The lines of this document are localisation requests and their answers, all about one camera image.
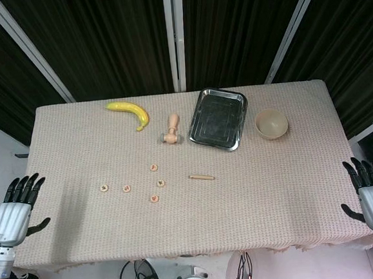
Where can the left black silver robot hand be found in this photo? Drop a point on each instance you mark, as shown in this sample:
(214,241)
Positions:
(10,221)

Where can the wooden chess disc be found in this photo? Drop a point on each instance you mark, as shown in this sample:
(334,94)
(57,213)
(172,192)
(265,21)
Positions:
(154,167)
(161,183)
(104,187)
(127,188)
(154,198)

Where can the wooden chess disc bottom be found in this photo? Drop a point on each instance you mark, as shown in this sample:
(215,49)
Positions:
(154,198)

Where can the wooden chess disc top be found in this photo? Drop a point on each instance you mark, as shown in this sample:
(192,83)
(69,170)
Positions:
(154,167)

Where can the small black clip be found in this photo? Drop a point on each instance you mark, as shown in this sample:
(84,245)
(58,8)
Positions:
(21,155)

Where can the beige plastic bowl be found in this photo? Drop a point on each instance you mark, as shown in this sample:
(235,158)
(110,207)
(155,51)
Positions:
(271,126)

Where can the pink woven tablecloth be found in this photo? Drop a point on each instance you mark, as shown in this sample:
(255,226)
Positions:
(243,206)

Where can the black pleated curtain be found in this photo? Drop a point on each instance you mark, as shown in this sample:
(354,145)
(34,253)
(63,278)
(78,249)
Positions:
(236,29)
(1,79)
(101,39)
(354,52)

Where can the yellow banana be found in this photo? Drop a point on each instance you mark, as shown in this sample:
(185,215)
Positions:
(132,108)

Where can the small wooden stick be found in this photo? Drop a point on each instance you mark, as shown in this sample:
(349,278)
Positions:
(202,177)

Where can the rectangular metal tray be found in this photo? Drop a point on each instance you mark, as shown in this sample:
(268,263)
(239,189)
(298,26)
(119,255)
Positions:
(217,121)

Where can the peach toy hammer grey ends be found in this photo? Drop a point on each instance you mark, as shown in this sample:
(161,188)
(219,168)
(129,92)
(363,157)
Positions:
(173,124)

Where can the white metal frame post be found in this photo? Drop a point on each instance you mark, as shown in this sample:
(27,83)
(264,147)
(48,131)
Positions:
(170,34)
(296,24)
(179,17)
(26,45)

